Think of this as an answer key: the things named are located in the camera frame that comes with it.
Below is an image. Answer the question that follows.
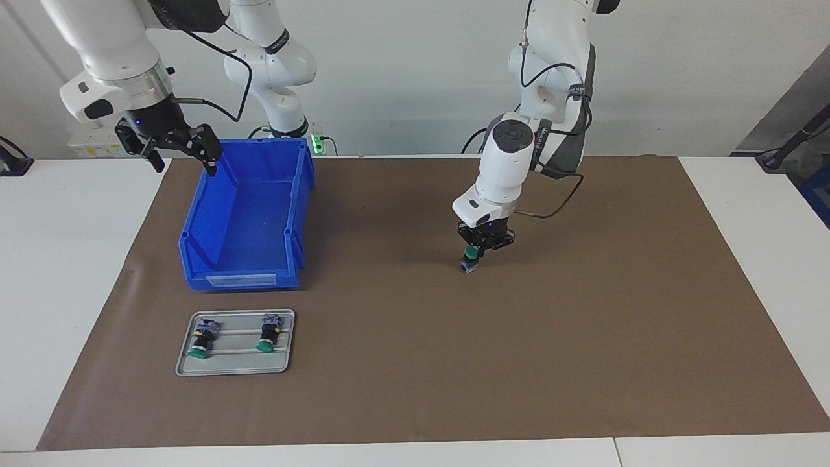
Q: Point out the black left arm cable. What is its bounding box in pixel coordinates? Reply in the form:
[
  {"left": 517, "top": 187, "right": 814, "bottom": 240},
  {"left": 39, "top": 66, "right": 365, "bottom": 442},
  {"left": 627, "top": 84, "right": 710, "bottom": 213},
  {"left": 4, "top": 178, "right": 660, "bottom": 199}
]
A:
[{"left": 519, "top": 0, "right": 594, "bottom": 219}]

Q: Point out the black clamp mount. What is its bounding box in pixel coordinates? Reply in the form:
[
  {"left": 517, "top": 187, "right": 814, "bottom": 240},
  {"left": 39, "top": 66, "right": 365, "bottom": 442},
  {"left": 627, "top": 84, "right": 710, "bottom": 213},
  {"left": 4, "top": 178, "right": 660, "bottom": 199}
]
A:
[{"left": 0, "top": 136, "right": 34, "bottom": 177}]

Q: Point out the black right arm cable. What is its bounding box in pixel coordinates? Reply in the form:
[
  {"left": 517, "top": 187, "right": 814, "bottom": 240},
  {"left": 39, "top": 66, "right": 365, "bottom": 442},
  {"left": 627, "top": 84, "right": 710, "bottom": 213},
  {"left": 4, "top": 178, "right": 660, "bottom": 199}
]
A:
[{"left": 170, "top": 26, "right": 254, "bottom": 124}]

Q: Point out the white wall socket box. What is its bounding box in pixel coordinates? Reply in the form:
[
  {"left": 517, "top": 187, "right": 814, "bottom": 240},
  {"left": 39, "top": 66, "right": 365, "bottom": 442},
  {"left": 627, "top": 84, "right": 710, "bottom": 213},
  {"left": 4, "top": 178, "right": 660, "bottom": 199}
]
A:
[{"left": 68, "top": 126, "right": 130, "bottom": 158}]

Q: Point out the green push button white block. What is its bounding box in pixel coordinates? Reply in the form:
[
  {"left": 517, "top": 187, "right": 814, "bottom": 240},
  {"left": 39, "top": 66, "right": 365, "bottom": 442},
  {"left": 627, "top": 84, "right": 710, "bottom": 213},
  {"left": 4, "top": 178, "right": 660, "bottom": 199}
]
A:
[{"left": 255, "top": 314, "right": 283, "bottom": 353}]

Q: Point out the black stand with base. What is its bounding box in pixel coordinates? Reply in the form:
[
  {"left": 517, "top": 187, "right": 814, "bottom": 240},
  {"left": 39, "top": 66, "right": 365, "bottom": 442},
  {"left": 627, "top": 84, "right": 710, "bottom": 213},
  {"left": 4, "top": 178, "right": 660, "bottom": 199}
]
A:
[{"left": 755, "top": 104, "right": 830, "bottom": 173}]

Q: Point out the blue plastic storage bin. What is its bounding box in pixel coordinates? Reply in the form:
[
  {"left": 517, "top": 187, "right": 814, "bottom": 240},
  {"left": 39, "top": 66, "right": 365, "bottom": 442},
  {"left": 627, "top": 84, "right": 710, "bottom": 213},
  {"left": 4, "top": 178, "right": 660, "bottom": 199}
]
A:
[{"left": 178, "top": 138, "right": 316, "bottom": 291}]

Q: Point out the blue crate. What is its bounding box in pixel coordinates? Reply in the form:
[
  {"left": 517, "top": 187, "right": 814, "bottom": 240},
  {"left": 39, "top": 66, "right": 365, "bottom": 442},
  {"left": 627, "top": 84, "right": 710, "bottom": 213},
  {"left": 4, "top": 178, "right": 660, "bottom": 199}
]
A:
[{"left": 799, "top": 162, "right": 830, "bottom": 228}]

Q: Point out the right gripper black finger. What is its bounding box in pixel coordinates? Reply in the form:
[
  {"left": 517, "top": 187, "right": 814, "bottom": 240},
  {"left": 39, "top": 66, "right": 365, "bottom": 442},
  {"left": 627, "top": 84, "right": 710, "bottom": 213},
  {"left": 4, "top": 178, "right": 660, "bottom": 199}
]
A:
[
  {"left": 115, "top": 120, "right": 166, "bottom": 173},
  {"left": 174, "top": 123, "right": 224, "bottom": 177}
]

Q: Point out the brown table mat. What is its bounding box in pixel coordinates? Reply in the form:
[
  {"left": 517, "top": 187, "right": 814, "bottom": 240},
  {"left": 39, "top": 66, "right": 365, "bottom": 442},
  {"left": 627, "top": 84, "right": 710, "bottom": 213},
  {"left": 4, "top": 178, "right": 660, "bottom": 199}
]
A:
[{"left": 36, "top": 154, "right": 830, "bottom": 451}]

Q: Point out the silver metal tray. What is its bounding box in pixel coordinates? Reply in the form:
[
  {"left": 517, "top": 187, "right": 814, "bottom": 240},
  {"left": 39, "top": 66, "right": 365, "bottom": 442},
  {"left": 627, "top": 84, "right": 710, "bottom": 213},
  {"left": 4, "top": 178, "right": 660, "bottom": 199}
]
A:
[{"left": 175, "top": 309, "right": 296, "bottom": 377}]

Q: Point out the black arm base cable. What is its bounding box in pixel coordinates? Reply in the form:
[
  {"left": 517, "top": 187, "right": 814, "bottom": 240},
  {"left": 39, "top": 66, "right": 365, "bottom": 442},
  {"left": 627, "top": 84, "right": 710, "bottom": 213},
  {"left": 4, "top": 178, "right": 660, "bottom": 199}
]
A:
[{"left": 462, "top": 126, "right": 501, "bottom": 154}]

